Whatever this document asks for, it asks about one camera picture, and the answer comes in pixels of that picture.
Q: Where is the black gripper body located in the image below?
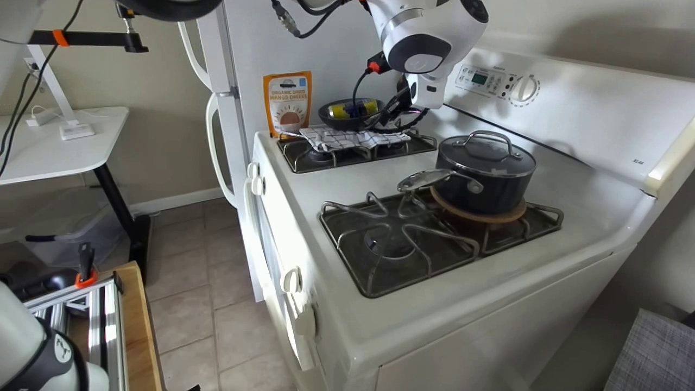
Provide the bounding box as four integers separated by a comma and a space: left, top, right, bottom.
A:
377, 72, 429, 128

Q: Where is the yellow and blue can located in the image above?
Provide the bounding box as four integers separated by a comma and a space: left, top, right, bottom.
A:
327, 101, 382, 122

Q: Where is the black frying pan steel handle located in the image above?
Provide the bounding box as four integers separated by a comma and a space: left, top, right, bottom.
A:
318, 95, 410, 135

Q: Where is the white gas stove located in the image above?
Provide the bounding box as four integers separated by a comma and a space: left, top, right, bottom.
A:
245, 41, 695, 391

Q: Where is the white stove knob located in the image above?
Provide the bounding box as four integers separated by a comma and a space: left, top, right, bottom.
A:
245, 160, 268, 200
280, 266, 307, 295

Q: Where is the white checkered dish towel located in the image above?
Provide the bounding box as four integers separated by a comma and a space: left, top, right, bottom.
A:
298, 126, 416, 155

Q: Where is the black burner grate with tray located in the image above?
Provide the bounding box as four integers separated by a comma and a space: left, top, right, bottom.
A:
318, 190, 566, 301
276, 128, 441, 177

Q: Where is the orange food packet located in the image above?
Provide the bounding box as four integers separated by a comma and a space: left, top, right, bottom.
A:
261, 70, 315, 141

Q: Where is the black pot with lid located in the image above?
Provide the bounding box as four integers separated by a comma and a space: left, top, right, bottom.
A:
395, 128, 538, 217

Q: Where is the round cork trivet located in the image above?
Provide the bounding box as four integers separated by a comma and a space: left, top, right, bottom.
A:
429, 184, 529, 226

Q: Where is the white oven dial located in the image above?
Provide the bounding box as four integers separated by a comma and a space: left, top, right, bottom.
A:
508, 72, 544, 106

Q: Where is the white refrigerator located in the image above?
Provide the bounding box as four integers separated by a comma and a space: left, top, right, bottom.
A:
175, 0, 409, 306

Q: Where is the black bar with orange clip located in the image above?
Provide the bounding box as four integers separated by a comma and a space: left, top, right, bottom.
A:
0, 28, 149, 62

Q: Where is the white stand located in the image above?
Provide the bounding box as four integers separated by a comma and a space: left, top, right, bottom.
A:
19, 41, 96, 144

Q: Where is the wooden cart with aluminium rails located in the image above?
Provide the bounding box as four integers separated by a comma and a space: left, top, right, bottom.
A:
19, 259, 168, 391

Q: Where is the grey plastic bin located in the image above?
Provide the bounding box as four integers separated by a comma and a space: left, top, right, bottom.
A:
0, 205, 137, 275

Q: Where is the orange and black clamp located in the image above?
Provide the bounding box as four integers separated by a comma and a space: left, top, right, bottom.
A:
74, 241, 103, 291

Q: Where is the white table with black leg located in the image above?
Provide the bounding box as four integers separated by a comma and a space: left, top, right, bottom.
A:
0, 104, 155, 284

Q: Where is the grey checked fabric bin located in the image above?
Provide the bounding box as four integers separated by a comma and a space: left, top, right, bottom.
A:
603, 306, 695, 391

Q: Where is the thin black cable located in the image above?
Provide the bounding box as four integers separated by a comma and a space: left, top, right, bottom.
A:
0, 0, 86, 177

